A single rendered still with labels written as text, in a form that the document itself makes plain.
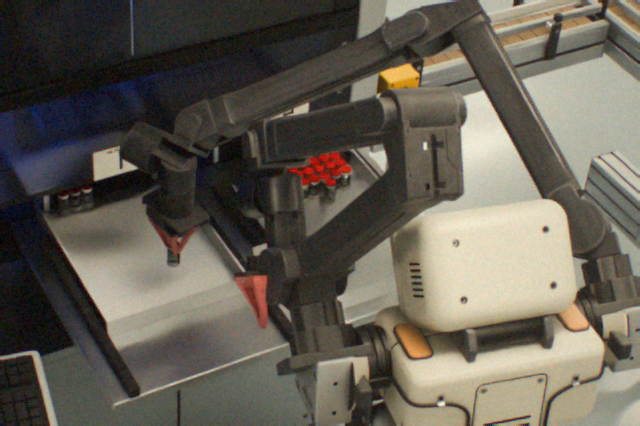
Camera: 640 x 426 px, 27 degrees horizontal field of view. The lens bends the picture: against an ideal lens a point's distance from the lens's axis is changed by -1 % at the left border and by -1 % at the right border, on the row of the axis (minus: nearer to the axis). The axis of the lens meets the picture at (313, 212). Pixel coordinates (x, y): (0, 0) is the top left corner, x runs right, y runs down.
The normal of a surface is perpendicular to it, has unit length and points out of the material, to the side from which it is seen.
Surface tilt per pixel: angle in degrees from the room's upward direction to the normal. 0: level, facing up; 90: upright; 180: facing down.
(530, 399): 82
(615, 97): 0
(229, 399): 90
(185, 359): 0
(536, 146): 44
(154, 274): 0
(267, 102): 49
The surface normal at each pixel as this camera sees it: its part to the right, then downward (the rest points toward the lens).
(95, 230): 0.07, -0.76
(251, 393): 0.49, 0.58
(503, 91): -0.35, -0.10
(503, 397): 0.29, 0.52
